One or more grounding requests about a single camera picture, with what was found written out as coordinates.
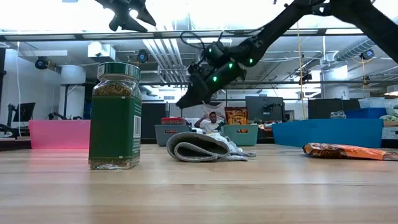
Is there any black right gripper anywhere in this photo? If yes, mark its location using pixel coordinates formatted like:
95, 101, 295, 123
175, 60, 247, 110

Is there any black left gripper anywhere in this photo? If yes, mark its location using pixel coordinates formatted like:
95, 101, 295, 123
95, 0, 157, 33

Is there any red-lid spice tin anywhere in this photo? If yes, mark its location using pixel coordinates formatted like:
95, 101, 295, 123
160, 117, 187, 134

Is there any orange taco seasoning packet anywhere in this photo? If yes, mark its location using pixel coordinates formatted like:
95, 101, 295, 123
303, 142, 398, 162
224, 106, 249, 134

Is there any green-lid herb spice jar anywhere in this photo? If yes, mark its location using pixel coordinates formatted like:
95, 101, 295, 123
88, 62, 144, 171

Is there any black small monitor on arm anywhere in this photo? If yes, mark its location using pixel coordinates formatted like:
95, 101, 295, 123
7, 101, 36, 122

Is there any person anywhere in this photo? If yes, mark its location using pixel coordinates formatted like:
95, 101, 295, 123
194, 111, 228, 133

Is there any black tall cabinet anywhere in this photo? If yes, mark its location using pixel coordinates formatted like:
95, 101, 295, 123
143, 102, 170, 144

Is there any white ceiling air unit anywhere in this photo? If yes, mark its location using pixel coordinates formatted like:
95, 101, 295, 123
87, 41, 116, 63

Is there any grey-teal plastic bin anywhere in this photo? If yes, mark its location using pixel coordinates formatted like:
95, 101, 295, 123
154, 124, 192, 147

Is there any folded grey towel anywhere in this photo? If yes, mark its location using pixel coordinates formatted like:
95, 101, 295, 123
166, 131, 257, 163

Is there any light teal plastic bin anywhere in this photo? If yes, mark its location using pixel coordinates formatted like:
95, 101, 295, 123
221, 124, 259, 147

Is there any black wide monitor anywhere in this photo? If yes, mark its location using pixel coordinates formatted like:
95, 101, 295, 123
244, 96, 285, 123

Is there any white round column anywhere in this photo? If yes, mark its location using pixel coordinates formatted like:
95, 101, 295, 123
323, 65, 349, 100
60, 64, 87, 121

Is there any black low cabinet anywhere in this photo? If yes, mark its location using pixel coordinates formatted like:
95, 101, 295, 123
307, 98, 361, 120

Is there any pink plastic bin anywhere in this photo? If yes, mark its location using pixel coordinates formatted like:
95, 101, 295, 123
29, 119, 91, 150

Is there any blue plastic tray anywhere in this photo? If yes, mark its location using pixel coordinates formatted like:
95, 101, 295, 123
272, 118, 384, 149

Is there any blue storage bin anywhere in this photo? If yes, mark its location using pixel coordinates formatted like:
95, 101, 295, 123
345, 108, 388, 120

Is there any clear storage bin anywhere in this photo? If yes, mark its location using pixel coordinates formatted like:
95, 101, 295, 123
358, 97, 398, 110

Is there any black ceiling-mounted camera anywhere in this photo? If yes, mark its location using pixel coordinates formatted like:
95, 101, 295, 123
136, 49, 149, 64
359, 49, 376, 61
34, 55, 50, 70

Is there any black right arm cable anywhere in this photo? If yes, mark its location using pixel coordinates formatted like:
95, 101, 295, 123
180, 29, 265, 50

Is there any black overhead frame beam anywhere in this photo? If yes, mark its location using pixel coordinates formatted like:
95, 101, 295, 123
0, 27, 398, 42

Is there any silver slanted ventilation duct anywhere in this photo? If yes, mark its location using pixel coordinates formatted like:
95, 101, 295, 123
334, 34, 377, 62

